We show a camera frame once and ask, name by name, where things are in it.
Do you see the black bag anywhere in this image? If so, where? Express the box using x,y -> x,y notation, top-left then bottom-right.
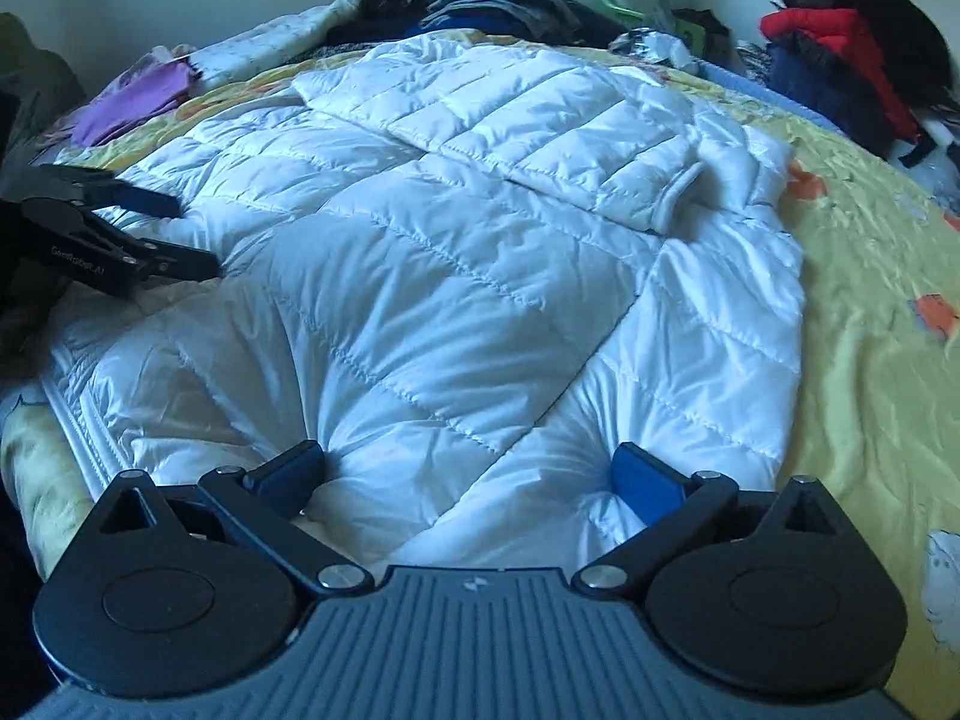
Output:
671,7 -> 734,62

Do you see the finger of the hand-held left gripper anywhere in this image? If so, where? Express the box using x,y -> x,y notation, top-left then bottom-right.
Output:
131,238 -> 224,284
34,163 -> 183,218

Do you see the dark olive cloth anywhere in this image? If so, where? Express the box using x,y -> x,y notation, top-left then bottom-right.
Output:
0,11 -> 85,192

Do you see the white puffer jacket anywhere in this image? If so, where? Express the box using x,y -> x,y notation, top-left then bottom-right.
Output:
45,34 -> 809,571

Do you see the navy puffer jacket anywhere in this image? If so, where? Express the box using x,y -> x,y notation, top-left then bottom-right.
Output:
765,34 -> 905,160

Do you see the light blue blanket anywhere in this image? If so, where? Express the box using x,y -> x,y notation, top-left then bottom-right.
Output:
697,60 -> 835,122

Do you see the grey bag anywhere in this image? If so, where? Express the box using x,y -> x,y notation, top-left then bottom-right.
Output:
900,112 -> 960,212

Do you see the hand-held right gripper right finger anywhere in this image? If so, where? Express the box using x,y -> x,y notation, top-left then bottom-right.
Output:
571,442 -> 856,601

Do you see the white crumpled cloth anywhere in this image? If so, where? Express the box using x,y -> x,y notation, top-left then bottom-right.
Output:
607,26 -> 704,77

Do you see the black jacket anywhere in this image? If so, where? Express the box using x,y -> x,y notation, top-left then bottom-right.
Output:
780,0 -> 955,95

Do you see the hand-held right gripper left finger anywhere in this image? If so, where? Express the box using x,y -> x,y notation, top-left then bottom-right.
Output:
97,441 -> 374,597

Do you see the white patterned quilt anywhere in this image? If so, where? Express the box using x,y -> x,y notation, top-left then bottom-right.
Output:
161,4 -> 376,89

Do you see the purple cloth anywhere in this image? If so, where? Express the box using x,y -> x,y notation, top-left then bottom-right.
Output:
71,60 -> 202,149

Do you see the checkered cloth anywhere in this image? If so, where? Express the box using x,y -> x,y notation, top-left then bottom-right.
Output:
737,41 -> 773,81

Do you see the green plastic chair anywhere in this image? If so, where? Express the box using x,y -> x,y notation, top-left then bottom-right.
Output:
596,0 -> 712,55

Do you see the navy striped sweater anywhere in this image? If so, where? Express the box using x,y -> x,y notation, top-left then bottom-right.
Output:
405,0 -> 587,40

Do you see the red puffer jacket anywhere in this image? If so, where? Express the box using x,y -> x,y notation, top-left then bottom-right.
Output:
759,7 -> 922,145

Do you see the yellow carrot-print bedsheet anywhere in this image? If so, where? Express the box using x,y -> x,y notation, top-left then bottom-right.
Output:
0,22 -> 960,691

